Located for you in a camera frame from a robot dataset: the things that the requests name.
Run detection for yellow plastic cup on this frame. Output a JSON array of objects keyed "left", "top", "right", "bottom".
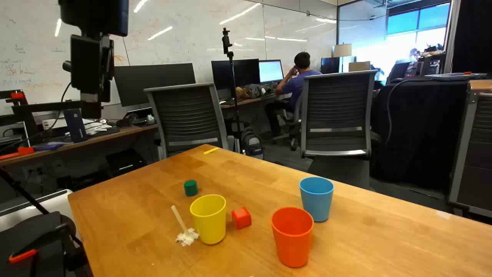
[{"left": 189, "top": 194, "right": 225, "bottom": 245}]

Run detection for grey office chair left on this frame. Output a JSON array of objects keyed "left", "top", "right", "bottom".
[{"left": 144, "top": 83, "right": 229, "bottom": 160}]

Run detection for grey office chair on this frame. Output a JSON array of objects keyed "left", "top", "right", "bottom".
[
  {"left": 144, "top": 83, "right": 229, "bottom": 160},
  {"left": 299, "top": 69, "right": 375, "bottom": 157}
]

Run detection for seated person in blue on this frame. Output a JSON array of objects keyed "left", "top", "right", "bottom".
[{"left": 264, "top": 53, "right": 318, "bottom": 137}]

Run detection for lit computer monitor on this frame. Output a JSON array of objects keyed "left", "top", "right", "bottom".
[{"left": 258, "top": 60, "right": 282, "bottom": 83}]

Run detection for green cylinder block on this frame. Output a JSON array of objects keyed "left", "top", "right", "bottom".
[{"left": 184, "top": 180, "right": 198, "bottom": 197}]

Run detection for red cube block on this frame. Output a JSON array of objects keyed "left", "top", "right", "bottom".
[{"left": 232, "top": 208, "right": 252, "bottom": 230}]

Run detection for blue plastic cup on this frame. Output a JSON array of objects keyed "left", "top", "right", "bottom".
[{"left": 299, "top": 177, "right": 333, "bottom": 223}]

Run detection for grey office chair right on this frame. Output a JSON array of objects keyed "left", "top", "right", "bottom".
[{"left": 299, "top": 69, "right": 375, "bottom": 157}]

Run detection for orange plastic cup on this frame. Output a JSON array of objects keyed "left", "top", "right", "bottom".
[{"left": 270, "top": 206, "right": 313, "bottom": 268}]

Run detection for black tripod stand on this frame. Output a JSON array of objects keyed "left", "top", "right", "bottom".
[{"left": 221, "top": 28, "right": 242, "bottom": 153}]

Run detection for white plastic stick piece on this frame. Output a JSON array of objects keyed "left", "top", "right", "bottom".
[{"left": 170, "top": 205, "right": 198, "bottom": 246}]

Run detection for black computer monitor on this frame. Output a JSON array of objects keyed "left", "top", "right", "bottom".
[{"left": 113, "top": 63, "right": 195, "bottom": 106}]

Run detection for black camera on mount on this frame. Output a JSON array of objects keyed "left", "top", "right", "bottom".
[{"left": 58, "top": 0, "right": 129, "bottom": 119}]

